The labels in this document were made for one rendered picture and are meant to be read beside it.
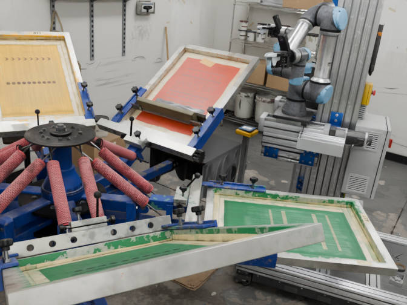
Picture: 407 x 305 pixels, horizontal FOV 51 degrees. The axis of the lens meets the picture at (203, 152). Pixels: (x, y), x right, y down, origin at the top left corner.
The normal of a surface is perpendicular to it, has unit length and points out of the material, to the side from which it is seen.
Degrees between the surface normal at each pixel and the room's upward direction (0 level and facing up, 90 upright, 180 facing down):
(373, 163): 90
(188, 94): 32
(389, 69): 90
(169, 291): 0
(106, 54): 90
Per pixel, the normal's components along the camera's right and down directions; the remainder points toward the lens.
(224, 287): 0.08, -0.92
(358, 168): -0.33, 0.33
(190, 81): -0.22, -0.64
